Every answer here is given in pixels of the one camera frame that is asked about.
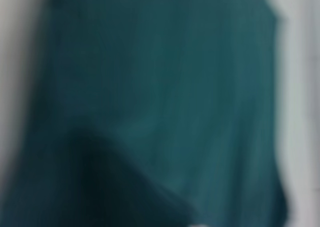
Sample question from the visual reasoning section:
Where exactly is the teal T-shirt with pink print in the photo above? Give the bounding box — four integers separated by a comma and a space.
4, 0, 291, 227

